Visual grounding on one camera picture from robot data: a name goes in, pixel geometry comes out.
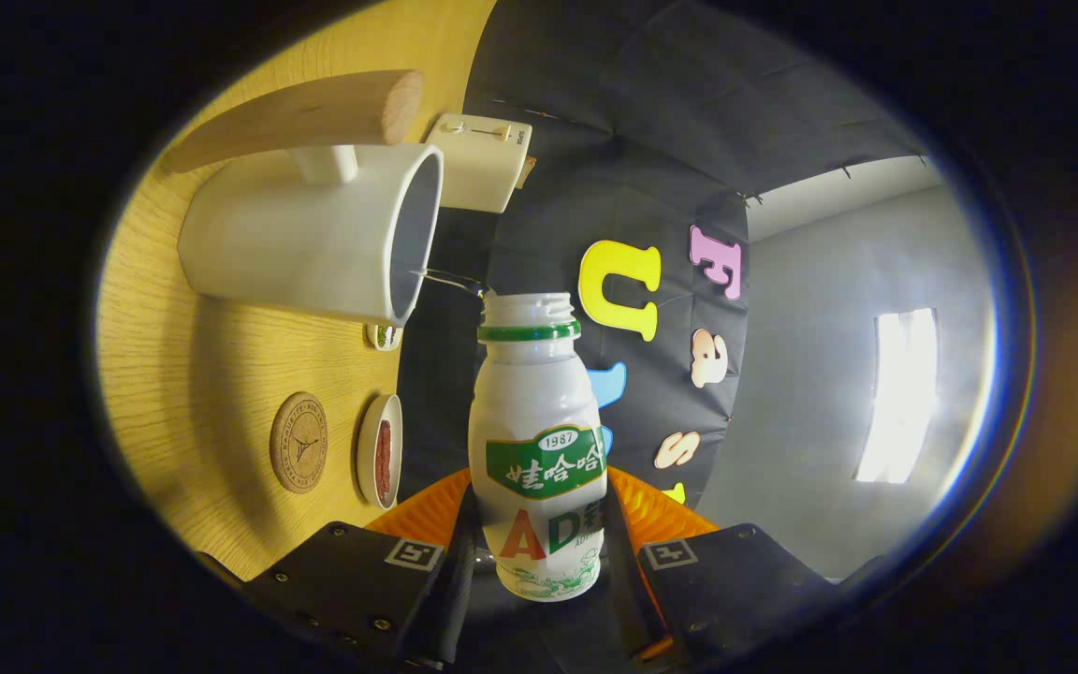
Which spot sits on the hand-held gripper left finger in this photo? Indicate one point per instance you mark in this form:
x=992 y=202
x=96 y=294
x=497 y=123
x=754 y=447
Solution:
x=361 y=580

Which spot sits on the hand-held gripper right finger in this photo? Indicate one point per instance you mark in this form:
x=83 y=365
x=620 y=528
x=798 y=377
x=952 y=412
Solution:
x=735 y=580

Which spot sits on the round cork coaster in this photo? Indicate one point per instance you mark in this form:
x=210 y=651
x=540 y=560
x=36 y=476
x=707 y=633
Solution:
x=298 y=443

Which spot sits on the white juice bottle green label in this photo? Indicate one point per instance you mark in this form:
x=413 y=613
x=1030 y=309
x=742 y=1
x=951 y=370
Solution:
x=539 y=393

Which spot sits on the red meat slices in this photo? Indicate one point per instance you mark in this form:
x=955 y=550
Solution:
x=384 y=459

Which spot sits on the white round plate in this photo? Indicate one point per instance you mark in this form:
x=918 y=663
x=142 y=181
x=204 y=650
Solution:
x=366 y=449

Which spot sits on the white divided snack tray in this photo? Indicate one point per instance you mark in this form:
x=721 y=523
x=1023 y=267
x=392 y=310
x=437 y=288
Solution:
x=384 y=337

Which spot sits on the wooden table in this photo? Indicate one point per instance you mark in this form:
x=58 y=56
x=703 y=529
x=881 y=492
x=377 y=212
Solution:
x=211 y=374

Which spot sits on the white toaster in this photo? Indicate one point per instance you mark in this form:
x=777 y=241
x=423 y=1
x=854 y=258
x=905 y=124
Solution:
x=478 y=168

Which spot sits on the slice of toast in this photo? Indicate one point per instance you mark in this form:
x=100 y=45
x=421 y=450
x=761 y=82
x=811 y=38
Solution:
x=527 y=173

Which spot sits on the black backdrop cloth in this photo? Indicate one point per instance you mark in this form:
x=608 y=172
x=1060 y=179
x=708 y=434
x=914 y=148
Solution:
x=614 y=140

